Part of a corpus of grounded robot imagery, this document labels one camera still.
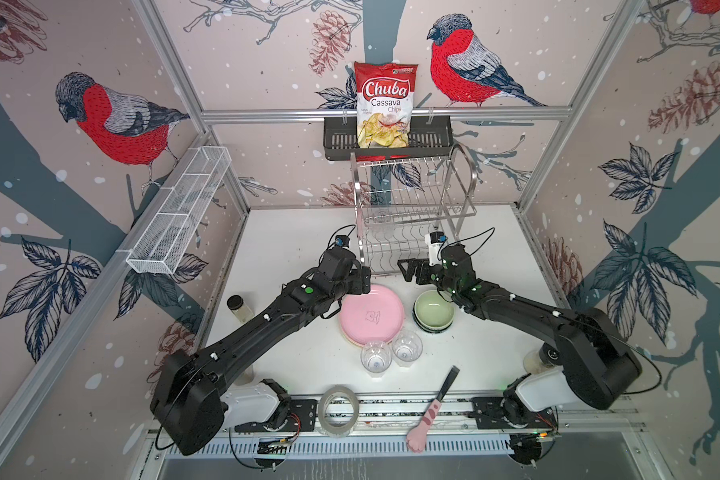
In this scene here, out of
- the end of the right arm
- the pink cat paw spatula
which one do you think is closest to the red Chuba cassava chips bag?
the end of the right arm

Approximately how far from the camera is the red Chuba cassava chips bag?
0.83m

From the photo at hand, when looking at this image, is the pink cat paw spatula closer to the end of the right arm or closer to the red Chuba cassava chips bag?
the end of the right arm
